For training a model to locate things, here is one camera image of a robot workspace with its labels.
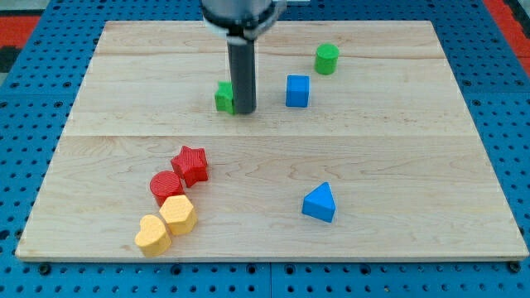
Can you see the light wooden board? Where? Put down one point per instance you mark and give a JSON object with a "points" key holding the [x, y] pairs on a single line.
{"points": [[389, 131]]}

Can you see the green cylinder block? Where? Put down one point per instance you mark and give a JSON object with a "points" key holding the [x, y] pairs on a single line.
{"points": [[326, 58]]}

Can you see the blue triangle block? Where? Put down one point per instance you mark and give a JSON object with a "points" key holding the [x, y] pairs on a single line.
{"points": [[320, 203]]}

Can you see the red cylinder block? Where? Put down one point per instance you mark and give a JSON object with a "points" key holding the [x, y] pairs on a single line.
{"points": [[165, 184]]}

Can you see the blue cube block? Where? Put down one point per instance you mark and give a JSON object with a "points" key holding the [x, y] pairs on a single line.
{"points": [[298, 90]]}

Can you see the red star block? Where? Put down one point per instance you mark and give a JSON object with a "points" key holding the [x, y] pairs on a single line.
{"points": [[190, 165]]}

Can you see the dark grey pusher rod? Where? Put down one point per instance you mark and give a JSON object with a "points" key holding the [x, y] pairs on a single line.
{"points": [[243, 77]]}

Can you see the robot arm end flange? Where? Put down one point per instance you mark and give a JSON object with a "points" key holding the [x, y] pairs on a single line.
{"points": [[241, 21]]}

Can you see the yellow hexagon block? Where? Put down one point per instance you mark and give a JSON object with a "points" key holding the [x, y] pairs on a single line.
{"points": [[179, 214]]}

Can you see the green star block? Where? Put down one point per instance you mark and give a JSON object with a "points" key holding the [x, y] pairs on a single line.
{"points": [[224, 99]]}

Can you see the yellow heart block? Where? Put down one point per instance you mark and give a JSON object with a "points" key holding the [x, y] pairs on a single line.
{"points": [[152, 238]]}

